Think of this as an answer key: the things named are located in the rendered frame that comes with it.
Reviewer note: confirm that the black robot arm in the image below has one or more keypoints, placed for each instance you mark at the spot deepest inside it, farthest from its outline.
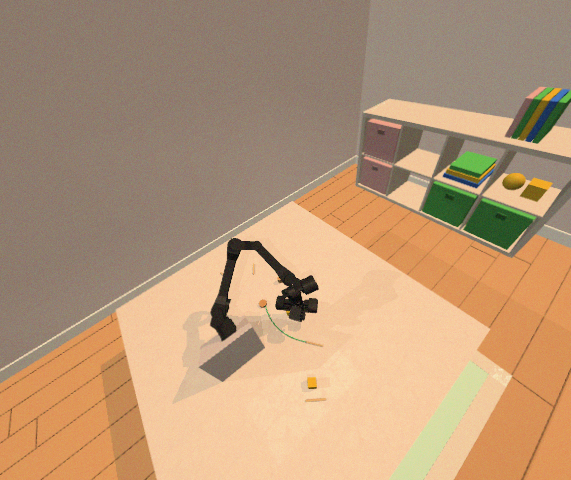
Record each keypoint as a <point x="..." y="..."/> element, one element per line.
<point x="225" y="326"/>

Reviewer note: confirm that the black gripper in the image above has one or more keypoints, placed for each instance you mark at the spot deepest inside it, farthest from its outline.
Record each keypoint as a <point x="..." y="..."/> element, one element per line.
<point x="310" y="306"/>

